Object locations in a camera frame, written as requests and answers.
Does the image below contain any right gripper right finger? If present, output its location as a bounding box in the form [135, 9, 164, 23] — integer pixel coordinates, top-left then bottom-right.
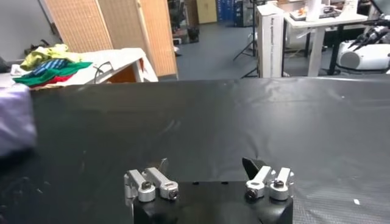
[242, 156, 295, 201]

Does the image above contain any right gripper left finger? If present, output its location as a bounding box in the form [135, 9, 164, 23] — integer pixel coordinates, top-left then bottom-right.
[123, 157, 179, 203]

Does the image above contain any light purple T-shirt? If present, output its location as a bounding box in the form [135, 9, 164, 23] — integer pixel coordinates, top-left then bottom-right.
[0, 83, 37, 158]

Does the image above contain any white table cloth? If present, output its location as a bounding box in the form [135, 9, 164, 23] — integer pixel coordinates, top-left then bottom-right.
[0, 47, 159, 89]

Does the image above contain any red garment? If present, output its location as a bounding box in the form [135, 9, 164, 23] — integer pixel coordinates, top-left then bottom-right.
[30, 74, 74, 89]

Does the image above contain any tall white cardboard box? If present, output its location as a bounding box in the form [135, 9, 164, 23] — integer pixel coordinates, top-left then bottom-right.
[255, 2, 285, 79]

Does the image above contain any beige garment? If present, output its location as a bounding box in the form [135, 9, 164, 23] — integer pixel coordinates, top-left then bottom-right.
[29, 83, 63, 91]

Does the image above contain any green garment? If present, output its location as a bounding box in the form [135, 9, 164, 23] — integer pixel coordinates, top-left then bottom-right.
[12, 61, 93, 88]

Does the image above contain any white standing desk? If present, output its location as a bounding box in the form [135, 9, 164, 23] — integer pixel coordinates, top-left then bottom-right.
[283, 12, 369, 77]

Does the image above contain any black tripod stand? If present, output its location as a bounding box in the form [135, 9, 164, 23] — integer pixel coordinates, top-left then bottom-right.
[233, 0, 260, 79]

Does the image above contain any blue striped garment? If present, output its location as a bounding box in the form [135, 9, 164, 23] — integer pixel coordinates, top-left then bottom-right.
[32, 58, 73, 77]

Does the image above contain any black trash bin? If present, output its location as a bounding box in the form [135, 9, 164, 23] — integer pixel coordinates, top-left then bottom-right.
[187, 26, 200, 42]

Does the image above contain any woven folding screen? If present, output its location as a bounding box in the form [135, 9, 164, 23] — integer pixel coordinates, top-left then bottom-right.
[44, 0, 179, 79]

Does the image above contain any yellow-green garment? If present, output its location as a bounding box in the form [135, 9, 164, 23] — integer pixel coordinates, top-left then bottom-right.
[19, 44, 83, 71]

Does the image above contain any white crumpled garment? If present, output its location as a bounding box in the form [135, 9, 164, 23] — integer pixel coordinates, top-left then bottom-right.
[10, 63, 31, 77]

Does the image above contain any yellow cabinet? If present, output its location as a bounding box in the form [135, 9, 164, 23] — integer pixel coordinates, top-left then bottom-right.
[196, 0, 219, 24]

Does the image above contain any white tumbler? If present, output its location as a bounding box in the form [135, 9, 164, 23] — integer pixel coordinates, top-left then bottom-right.
[305, 0, 324, 22]

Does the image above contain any black cable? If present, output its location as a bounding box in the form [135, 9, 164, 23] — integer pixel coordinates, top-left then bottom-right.
[93, 61, 113, 84]

